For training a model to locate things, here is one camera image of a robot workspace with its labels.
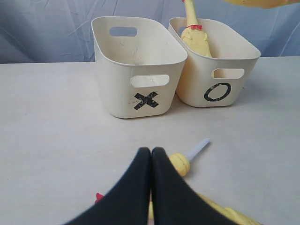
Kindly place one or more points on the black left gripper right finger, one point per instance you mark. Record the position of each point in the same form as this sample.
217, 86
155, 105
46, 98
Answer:
174, 201

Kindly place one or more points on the blue grey backdrop curtain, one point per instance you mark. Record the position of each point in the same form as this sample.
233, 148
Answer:
34, 31

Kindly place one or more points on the cream bin marked X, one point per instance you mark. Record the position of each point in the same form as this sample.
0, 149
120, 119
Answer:
139, 64

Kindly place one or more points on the rubber chicken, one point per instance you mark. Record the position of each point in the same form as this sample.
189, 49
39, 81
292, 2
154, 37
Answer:
265, 4
193, 35

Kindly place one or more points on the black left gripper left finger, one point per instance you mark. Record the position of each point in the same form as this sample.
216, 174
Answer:
127, 202

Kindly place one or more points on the cream bin marked O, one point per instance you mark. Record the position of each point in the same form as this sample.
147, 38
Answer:
217, 80

